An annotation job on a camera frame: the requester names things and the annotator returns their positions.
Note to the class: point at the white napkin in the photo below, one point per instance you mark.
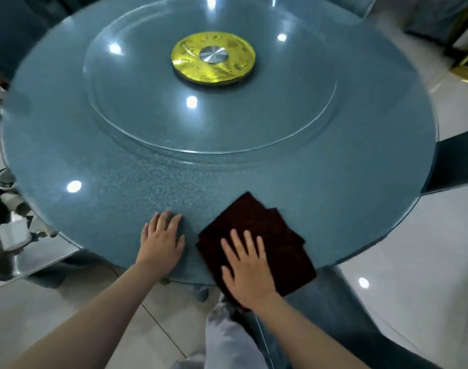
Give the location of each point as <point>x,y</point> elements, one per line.
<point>13,234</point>

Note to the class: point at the round glass turntable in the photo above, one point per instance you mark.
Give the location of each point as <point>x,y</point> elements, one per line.
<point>218,122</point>

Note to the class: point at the person's right hand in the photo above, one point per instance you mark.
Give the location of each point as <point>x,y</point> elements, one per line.
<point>249,276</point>

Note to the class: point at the gold standing bin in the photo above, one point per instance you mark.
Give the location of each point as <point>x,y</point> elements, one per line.
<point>466,71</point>

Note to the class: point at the person's right forearm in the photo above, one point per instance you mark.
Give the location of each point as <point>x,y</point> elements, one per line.
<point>311,338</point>

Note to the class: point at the person's left forearm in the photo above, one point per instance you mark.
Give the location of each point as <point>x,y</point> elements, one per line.
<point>91,326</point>

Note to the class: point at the yellow round disc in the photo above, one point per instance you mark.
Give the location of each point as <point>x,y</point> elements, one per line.
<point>188,69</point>

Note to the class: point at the blue draped curtain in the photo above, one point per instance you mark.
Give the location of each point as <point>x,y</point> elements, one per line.
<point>430,15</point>

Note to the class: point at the person's left hand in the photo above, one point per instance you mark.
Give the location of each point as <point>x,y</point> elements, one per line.
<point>159,245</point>

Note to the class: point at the round blue table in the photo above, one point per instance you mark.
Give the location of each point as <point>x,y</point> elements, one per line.
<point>122,169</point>

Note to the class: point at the dark red cloth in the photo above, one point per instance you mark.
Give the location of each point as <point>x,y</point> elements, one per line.
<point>257,215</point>

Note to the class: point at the metal tray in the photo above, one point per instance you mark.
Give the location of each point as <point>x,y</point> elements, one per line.
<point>38,261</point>

